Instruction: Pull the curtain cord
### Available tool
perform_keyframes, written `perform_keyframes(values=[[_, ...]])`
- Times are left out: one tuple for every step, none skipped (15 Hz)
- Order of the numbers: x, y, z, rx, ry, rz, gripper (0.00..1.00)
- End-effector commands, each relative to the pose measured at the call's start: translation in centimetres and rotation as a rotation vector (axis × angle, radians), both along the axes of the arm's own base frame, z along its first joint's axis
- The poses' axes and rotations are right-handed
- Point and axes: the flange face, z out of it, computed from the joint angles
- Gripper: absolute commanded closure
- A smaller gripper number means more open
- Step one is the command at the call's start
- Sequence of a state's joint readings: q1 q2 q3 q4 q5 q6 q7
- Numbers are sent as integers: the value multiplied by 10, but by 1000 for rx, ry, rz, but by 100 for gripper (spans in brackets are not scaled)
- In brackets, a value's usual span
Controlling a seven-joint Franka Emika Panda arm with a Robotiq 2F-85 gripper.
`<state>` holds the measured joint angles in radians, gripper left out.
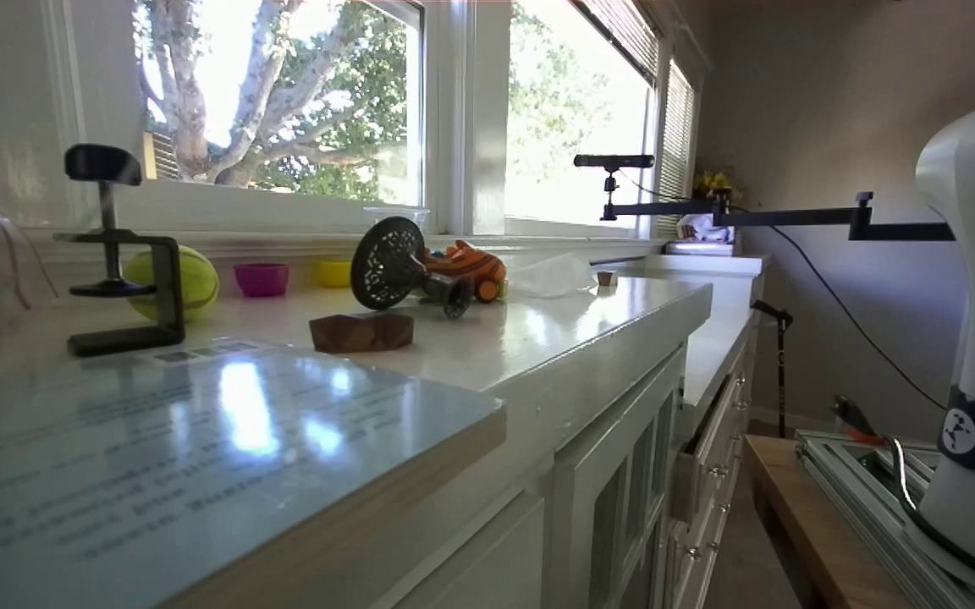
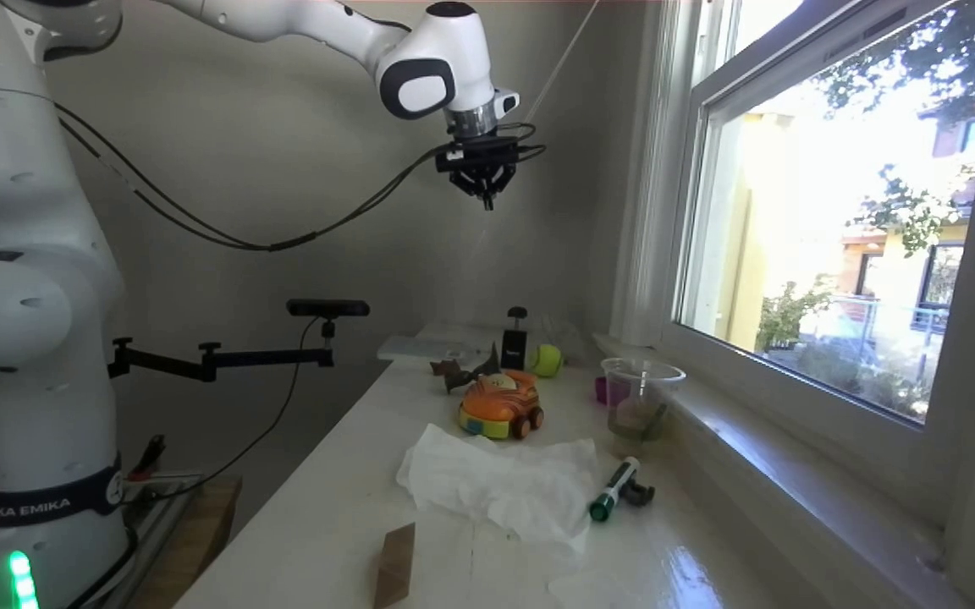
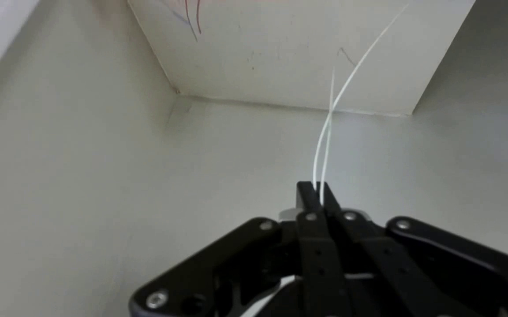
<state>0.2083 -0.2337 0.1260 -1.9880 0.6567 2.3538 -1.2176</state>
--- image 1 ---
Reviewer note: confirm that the orange toy car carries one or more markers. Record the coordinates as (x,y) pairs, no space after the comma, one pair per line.
(480,271)

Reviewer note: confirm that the black perforated disc object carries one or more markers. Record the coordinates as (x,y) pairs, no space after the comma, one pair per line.
(381,265)

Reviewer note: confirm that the dark brown wooden piece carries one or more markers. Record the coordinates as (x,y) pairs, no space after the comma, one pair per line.
(359,333)

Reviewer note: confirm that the small yellow cup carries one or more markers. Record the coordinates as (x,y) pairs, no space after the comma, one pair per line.
(333,271)

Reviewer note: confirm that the white base cabinet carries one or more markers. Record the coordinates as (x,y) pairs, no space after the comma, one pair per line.
(612,494)

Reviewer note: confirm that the small pink cup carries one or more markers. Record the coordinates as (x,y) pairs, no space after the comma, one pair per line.
(263,280)

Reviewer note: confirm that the yellow flowers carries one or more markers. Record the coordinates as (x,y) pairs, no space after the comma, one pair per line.
(715,186)

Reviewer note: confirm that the tree outside window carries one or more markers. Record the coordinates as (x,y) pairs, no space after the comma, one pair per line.
(287,135)

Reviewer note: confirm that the green tennis ball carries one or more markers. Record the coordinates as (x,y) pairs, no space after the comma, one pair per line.
(200,283)

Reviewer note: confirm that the black thin stand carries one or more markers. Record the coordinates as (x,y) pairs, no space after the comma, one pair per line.
(781,374)

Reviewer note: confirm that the white printed sheet board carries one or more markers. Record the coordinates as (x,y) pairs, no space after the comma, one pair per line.
(171,451)

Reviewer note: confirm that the wooden platform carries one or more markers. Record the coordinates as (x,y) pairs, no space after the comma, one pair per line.
(814,530)

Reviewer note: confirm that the black stereo camera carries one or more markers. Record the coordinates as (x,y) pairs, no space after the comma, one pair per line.
(612,161)

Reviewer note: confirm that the white window frame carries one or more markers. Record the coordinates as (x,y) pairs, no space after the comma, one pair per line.
(466,114)

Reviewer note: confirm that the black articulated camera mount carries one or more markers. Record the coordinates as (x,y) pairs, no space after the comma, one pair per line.
(795,213)

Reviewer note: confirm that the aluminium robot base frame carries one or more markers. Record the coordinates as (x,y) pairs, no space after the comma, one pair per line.
(860,485)

